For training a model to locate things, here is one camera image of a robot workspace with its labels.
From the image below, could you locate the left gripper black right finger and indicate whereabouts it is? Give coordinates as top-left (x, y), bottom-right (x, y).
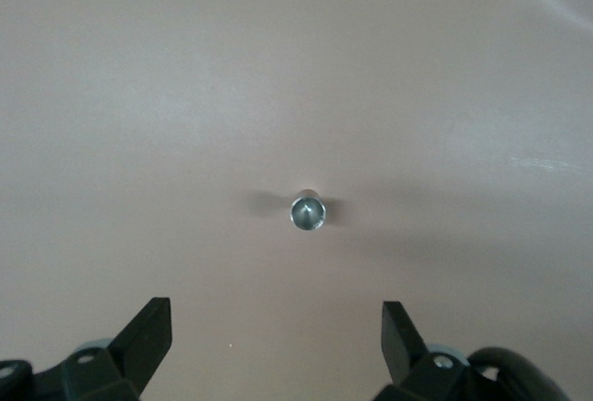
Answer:
top-left (372, 300), bottom-right (478, 401)

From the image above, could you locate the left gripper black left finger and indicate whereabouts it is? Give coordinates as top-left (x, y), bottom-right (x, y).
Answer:
top-left (0, 297), bottom-right (173, 401)

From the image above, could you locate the steel cone jigger cup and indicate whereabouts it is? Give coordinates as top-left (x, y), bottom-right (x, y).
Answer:
top-left (290, 189), bottom-right (327, 232)

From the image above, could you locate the brown table mat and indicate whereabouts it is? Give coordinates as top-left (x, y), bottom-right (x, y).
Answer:
top-left (0, 0), bottom-right (593, 401)

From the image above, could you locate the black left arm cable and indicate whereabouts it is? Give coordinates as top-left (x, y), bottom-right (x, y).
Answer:
top-left (467, 347), bottom-right (571, 401)

